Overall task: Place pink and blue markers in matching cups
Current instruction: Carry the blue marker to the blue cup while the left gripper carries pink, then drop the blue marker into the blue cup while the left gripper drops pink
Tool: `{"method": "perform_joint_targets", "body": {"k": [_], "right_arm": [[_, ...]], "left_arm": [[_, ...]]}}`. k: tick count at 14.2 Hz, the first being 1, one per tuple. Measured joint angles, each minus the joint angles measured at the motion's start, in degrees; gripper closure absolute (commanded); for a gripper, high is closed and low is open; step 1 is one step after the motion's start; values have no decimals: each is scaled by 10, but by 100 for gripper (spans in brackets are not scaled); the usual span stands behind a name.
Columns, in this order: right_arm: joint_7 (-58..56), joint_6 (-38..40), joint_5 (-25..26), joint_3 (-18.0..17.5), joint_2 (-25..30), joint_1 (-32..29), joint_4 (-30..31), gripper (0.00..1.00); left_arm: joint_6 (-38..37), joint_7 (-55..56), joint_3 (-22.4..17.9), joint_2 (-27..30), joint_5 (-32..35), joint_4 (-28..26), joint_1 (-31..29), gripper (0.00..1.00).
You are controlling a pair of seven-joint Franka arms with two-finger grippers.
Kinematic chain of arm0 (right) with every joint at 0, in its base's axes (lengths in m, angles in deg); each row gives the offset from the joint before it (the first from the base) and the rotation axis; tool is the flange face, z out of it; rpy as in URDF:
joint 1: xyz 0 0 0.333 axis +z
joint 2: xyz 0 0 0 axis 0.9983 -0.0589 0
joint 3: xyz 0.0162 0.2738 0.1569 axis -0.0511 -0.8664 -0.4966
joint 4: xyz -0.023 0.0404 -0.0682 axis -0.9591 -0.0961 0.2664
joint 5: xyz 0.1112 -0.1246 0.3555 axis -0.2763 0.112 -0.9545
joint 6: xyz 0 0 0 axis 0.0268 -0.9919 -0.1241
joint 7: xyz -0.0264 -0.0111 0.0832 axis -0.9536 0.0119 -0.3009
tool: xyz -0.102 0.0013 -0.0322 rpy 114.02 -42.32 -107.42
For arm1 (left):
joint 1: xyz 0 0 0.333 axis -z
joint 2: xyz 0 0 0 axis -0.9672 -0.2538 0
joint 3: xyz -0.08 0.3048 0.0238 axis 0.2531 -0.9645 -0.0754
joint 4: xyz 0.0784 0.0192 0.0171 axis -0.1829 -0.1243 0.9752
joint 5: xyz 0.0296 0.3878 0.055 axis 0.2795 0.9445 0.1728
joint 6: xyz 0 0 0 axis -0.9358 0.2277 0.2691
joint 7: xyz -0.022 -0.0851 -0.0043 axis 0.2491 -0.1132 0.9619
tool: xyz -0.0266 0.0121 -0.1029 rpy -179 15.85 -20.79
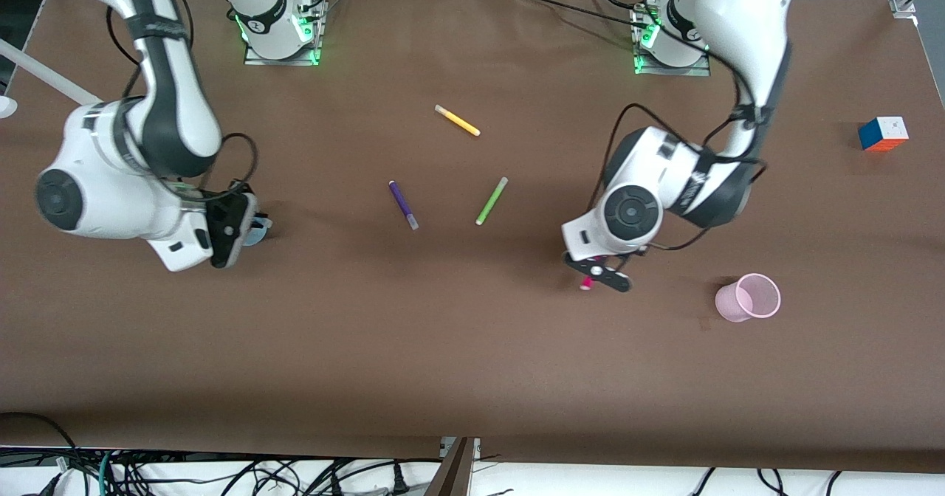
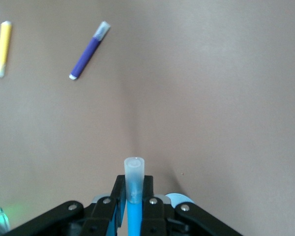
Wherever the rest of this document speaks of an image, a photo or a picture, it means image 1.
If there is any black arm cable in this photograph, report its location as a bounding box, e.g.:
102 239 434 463
106 0 261 203
589 27 770 252

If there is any black floor cable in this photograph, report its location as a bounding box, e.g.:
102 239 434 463
690 468 842 496
0 411 78 496
118 455 444 496

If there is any yellow marker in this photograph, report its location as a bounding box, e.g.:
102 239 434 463
434 104 481 137

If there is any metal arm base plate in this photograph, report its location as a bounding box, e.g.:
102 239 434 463
632 3 712 78
242 0 327 66

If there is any blue cup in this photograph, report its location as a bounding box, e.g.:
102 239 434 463
242 216 273 247

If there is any green marker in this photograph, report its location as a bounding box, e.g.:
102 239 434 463
475 176 509 226

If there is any pink marker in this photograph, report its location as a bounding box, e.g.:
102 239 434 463
580 257 608 292

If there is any dark table leg post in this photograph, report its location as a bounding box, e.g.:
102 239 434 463
425 437 478 496

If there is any colourful puzzle cube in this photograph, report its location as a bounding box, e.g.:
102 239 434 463
858 116 910 152

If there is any purple marker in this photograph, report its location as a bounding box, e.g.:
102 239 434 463
388 180 419 231

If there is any pink plastic cup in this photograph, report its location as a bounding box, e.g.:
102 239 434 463
715 273 782 323

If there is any black table cable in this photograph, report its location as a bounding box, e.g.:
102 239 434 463
501 0 669 35

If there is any white pole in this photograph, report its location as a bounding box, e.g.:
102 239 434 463
0 38 101 107

